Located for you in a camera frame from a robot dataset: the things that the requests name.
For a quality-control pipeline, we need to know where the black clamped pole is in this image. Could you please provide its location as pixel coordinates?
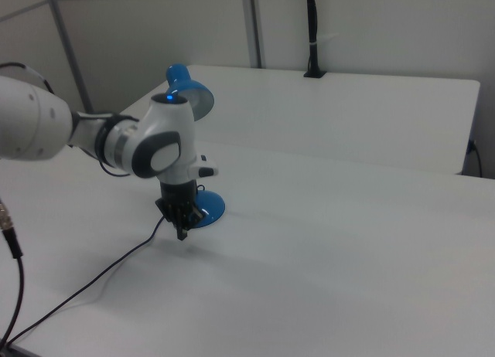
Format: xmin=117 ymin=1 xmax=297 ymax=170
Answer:
xmin=303 ymin=0 xmax=328 ymax=80

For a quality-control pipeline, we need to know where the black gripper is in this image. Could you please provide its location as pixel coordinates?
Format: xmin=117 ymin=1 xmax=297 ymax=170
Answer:
xmin=155 ymin=180 xmax=204 ymax=242

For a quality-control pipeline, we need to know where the black lamp power cable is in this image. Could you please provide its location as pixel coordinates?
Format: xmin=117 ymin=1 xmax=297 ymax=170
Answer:
xmin=0 ymin=213 xmax=166 ymax=349

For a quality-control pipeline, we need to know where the grey partition post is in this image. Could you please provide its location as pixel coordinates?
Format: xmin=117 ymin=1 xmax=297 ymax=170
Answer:
xmin=43 ymin=0 xmax=94 ymax=114
xmin=239 ymin=0 xmax=268 ymax=70

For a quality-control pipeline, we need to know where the black wall cable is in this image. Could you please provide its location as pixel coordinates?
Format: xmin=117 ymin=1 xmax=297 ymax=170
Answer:
xmin=467 ymin=140 xmax=484 ymax=179

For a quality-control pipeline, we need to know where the blue desk lamp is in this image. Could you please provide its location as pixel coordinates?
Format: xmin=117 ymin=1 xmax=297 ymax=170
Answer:
xmin=165 ymin=63 xmax=227 ymax=230

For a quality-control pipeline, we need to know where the black cable with metal connector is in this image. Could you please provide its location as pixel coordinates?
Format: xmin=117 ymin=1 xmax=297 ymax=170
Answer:
xmin=0 ymin=197 xmax=26 ymax=347

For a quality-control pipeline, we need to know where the dark robot arm cable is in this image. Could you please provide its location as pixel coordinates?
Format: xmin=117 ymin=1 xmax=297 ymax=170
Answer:
xmin=0 ymin=61 xmax=56 ymax=94

